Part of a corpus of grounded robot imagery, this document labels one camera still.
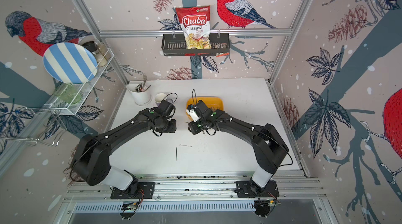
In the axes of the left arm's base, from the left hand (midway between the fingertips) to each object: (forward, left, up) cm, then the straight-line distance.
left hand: (176, 126), depth 86 cm
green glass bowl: (+3, +46, +26) cm, 53 cm away
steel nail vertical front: (-12, 0, -9) cm, 15 cm away
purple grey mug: (+22, +14, -1) cm, 26 cm away
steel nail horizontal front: (-7, -4, -11) cm, 14 cm away
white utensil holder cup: (+23, +27, -3) cm, 36 cm away
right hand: (-1, -9, +1) cm, 9 cm away
